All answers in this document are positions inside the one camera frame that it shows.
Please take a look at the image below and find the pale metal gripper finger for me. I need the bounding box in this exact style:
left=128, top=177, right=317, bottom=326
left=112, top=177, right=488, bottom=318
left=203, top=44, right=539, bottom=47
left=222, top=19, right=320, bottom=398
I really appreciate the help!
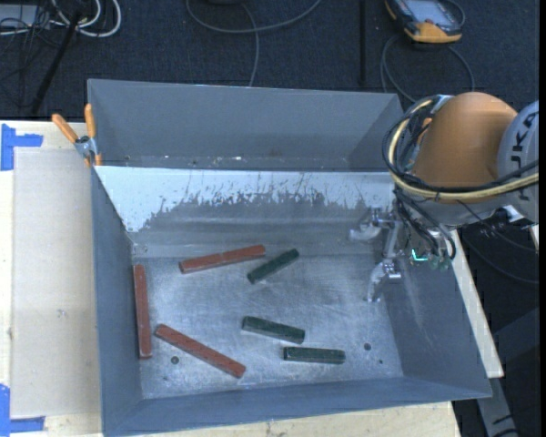
left=349, top=207, right=389, bottom=243
left=366, top=260, right=403, bottom=304

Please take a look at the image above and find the dark green flat block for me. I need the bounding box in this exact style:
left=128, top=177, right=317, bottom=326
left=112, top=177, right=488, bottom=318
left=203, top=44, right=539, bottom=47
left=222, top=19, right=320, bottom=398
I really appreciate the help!
left=246, top=248, right=301, bottom=286
left=282, top=345, right=348, bottom=366
left=240, top=315, right=307, bottom=346

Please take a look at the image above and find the grey metal bin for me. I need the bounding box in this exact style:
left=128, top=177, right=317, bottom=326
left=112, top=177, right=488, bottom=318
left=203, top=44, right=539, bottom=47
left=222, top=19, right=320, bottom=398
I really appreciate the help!
left=86, top=77, right=494, bottom=437

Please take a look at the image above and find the red-brown flat block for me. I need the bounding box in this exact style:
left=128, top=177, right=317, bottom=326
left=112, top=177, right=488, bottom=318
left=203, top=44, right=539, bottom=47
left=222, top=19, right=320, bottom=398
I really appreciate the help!
left=177, top=244, right=268, bottom=275
left=153, top=323, right=248, bottom=380
left=132, top=263, right=155, bottom=361

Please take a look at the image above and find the pale flat board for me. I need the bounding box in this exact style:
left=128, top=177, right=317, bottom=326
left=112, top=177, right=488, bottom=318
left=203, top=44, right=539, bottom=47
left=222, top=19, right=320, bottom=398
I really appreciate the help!
left=9, top=147, right=104, bottom=419

